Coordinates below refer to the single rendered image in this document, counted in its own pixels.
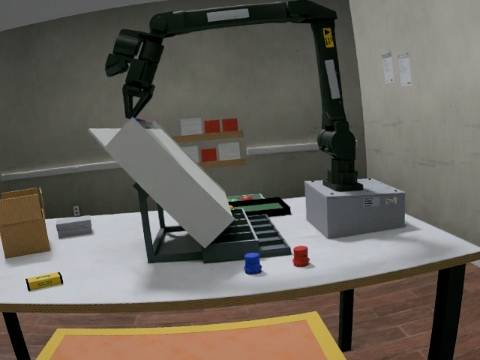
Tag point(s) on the open brown cardboard box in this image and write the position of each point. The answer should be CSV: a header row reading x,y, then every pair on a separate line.
x,y
27,234

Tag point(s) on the yellow pocket level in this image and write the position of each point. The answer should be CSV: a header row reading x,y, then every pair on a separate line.
x,y
42,281

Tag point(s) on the green tray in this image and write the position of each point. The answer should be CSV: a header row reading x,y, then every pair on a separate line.
x,y
269,206

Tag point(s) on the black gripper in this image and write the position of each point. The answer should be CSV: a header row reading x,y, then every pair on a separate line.
x,y
134,86

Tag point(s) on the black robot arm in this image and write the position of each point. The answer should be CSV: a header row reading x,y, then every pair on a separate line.
x,y
336,139

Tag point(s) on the blue plug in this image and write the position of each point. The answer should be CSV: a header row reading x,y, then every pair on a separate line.
x,y
252,263

